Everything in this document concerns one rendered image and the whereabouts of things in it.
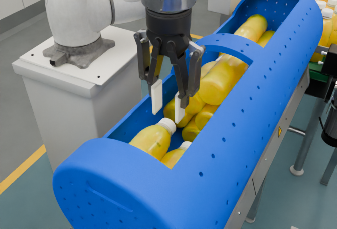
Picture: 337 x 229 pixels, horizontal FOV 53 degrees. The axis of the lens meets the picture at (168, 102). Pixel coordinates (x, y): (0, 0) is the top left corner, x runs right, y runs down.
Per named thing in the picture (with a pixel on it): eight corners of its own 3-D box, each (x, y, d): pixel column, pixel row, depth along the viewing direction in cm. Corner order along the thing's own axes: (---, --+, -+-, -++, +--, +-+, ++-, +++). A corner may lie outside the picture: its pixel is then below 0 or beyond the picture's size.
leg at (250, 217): (242, 220, 178) (263, 133, 139) (246, 212, 182) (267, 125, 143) (253, 225, 176) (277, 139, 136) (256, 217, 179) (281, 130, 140)
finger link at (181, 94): (175, 33, 60) (182, 33, 59) (187, 88, 65) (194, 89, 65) (164, 42, 57) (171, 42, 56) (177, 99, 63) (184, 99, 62)
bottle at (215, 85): (217, 112, 75) (247, 73, 88) (229, 91, 70) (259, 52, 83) (191, 96, 76) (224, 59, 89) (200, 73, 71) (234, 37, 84)
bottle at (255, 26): (255, 8, 108) (233, 31, 96) (273, 21, 108) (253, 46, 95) (243, 24, 114) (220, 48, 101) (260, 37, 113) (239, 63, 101)
